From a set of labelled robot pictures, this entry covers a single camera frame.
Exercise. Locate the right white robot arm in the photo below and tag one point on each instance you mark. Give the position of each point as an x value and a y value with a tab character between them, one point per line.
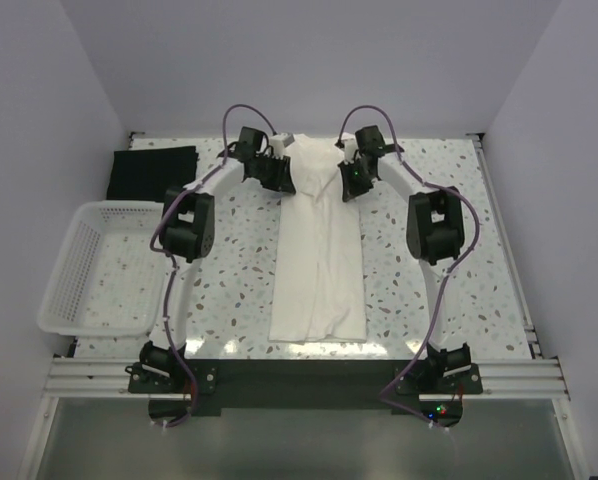
435	237

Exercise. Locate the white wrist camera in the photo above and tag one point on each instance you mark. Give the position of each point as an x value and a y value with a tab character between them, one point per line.
280	143
349	148

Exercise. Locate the white plastic basket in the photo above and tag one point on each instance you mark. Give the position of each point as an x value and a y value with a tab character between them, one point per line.
106	281

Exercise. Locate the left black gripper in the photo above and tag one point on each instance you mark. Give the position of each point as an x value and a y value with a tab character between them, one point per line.
282	179

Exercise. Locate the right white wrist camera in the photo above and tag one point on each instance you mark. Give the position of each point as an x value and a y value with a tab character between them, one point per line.
349	148

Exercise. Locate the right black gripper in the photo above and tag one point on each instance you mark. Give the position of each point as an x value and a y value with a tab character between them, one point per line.
352	190

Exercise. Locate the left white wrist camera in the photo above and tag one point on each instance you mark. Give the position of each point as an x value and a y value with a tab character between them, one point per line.
280	143

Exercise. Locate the aluminium front rail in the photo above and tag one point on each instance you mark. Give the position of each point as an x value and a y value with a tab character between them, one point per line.
501	379

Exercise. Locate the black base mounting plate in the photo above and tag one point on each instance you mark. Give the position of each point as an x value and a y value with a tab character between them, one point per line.
210	387

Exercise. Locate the folded black t shirt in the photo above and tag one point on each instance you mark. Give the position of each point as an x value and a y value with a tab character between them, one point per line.
146	175

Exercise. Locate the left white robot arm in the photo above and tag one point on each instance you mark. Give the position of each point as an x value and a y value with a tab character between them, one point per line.
186	232

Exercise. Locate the white t shirt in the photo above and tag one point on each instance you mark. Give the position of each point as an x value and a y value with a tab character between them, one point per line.
318	292

